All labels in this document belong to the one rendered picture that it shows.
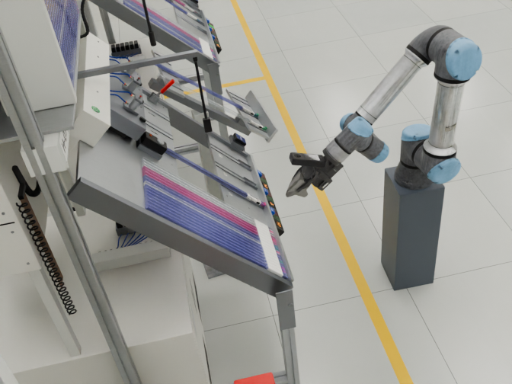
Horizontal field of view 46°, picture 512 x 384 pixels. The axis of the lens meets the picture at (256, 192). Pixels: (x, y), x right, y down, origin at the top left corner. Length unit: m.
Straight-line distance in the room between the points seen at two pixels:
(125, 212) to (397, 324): 1.46
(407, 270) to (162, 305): 1.15
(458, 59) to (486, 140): 1.72
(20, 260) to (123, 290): 0.51
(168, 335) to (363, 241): 1.35
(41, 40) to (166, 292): 0.94
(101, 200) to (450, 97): 1.16
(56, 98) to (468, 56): 1.22
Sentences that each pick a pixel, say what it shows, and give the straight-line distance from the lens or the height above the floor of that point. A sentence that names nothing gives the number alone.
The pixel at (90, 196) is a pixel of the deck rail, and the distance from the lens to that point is 1.49.
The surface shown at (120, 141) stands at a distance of 1.75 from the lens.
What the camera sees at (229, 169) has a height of 0.81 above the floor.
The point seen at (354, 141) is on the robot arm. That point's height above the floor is 0.94.
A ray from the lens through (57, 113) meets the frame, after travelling 1.46.
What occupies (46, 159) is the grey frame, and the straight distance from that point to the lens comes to 1.38.
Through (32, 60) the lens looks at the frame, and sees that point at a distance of 1.43.
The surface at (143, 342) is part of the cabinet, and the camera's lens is 1.89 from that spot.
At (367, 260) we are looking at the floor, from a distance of 2.87.
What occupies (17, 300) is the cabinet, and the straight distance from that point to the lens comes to 2.17.
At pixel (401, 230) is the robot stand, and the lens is 2.49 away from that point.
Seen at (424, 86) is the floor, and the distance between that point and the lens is 4.12.
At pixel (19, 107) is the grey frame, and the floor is 1.48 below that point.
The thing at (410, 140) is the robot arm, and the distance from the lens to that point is 2.28.
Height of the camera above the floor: 2.08
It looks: 39 degrees down
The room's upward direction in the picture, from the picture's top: 8 degrees counter-clockwise
